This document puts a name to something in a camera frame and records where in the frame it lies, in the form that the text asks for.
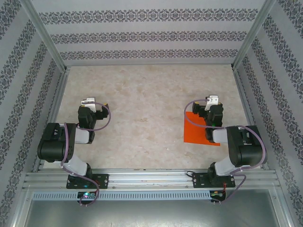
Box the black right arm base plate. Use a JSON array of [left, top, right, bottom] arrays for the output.
[[193, 172, 236, 189]]

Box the orange paper sheet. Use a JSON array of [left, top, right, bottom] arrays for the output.
[[183, 111, 221, 146]]

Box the aluminium side rail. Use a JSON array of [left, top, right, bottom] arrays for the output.
[[32, 67, 71, 173], [233, 67, 269, 171]]

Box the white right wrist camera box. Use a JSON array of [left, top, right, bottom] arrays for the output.
[[205, 94, 219, 111]]

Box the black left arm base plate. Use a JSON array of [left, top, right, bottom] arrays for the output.
[[66, 174, 109, 190]]

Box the aluminium frame bar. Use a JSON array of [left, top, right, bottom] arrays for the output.
[[269, 188, 295, 227], [9, 186, 33, 227]]

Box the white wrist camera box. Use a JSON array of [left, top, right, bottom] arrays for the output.
[[81, 97, 97, 113], [205, 94, 219, 111]]

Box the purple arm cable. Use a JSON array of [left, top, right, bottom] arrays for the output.
[[184, 100, 267, 204], [61, 102, 112, 206]]

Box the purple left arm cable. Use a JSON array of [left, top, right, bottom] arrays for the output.
[[61, 102, 112, 206]]

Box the right controller board with LEDs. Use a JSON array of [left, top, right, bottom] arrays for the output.
[[210, 190, 227, 201]]

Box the aluminium mounting rail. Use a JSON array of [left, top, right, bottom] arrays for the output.
[[22, 168, 281, 190]]

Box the grey metal panel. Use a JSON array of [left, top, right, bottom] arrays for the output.
[[23, 189, 288, 227]]

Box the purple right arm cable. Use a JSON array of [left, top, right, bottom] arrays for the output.
[[184, 100, 267, 204]]

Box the left controller board with LEDs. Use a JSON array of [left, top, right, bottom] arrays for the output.
[[77, 191, 97, 201]]

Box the aluminium frame post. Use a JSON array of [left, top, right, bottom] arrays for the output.
[[231, 0, 277, 70], [18, 0, 68, 73]]

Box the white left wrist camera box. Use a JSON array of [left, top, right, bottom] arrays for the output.
[[81, 97, 97, 113]]

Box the controller board with leds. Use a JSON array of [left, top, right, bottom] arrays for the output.
[[210, 190, 227, 201], [77, 191, 97, 201]]

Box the grey slotted cable duct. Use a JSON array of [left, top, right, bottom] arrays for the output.
[[32, 191, 211, 201]]

